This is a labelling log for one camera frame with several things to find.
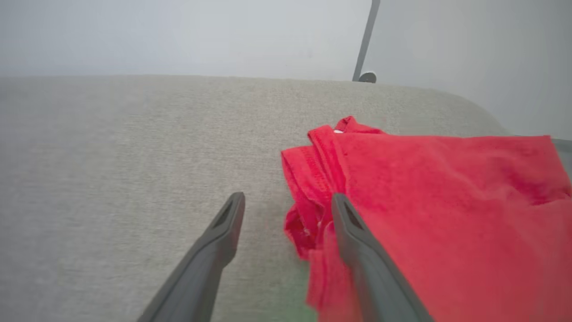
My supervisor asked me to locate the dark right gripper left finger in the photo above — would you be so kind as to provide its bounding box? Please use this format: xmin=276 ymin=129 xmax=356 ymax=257
xmin=136 ymin=192 xmax=246 ymax=322

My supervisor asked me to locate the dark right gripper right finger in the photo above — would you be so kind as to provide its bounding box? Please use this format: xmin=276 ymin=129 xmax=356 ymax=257
xmin=331 ymin=193 xmax=434 ymax=322

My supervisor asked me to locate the red garment with white stripes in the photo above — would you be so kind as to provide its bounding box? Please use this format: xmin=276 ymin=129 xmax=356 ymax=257
xmin=281 ymin=115 xmax=572 ymax=322

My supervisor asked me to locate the grey fabric sofa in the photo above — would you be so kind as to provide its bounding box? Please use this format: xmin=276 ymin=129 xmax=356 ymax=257
xmin=0 ymin=74 xmax=572 ymax=322

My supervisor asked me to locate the dark grey metal pole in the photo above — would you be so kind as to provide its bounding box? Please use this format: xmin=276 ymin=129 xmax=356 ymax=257
xmin=352 ymin=0 xmax=381 ymax=84

